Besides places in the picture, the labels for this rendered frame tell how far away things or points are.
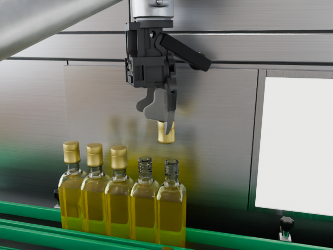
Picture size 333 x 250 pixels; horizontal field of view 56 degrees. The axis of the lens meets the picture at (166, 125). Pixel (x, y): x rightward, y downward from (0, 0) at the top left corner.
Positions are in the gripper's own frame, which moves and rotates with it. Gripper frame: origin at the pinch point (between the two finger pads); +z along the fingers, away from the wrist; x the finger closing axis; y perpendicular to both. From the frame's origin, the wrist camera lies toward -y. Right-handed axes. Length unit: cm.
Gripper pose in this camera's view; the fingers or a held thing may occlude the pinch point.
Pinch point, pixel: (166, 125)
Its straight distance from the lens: 63.6
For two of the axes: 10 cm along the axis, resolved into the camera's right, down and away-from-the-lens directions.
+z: 0.2, 9.6, 2.7
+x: 3.2, 2.5, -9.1
